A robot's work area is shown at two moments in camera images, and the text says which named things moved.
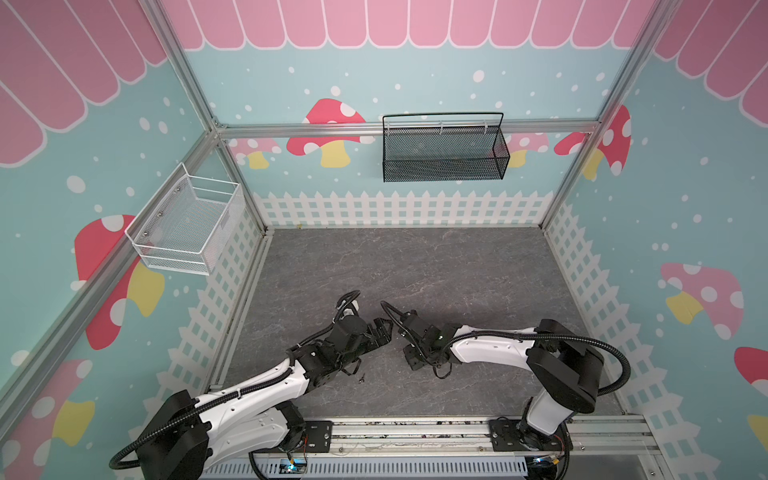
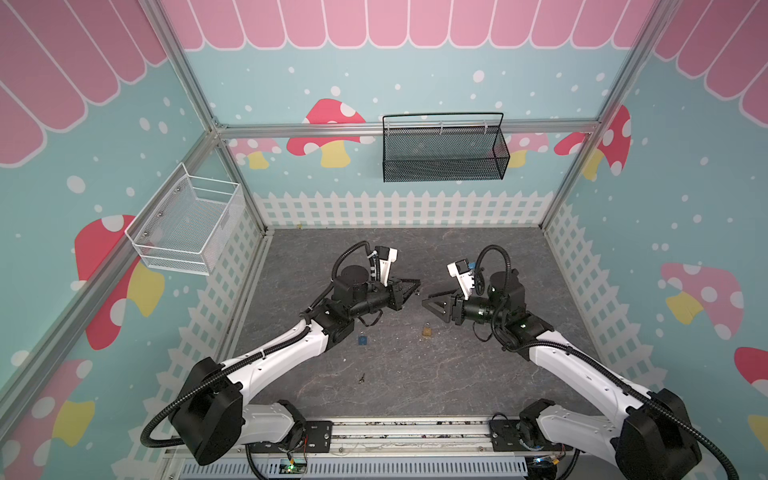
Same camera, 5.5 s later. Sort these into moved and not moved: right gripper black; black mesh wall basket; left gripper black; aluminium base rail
Moved: left gripper black; right gripper black
Not moved: black mesh wall basket; aluminium base rail
